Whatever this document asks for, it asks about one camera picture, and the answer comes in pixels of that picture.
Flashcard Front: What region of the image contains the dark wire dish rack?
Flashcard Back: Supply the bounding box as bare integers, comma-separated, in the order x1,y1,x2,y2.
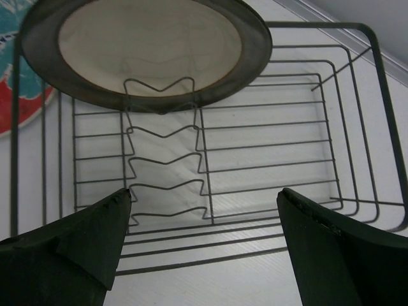
10,22,407,275

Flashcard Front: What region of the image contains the grey rim cream plate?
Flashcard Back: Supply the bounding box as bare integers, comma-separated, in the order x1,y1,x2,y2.
20,1,273,113

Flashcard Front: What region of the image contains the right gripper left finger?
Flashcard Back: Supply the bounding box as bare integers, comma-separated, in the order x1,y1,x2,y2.
1,189,131,305

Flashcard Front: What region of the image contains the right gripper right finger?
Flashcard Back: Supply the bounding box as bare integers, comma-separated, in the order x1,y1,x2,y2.
277,188,407,305

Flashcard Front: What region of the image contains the red teal floral plate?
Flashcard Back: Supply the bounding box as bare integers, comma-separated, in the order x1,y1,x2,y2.
1,1,56,136

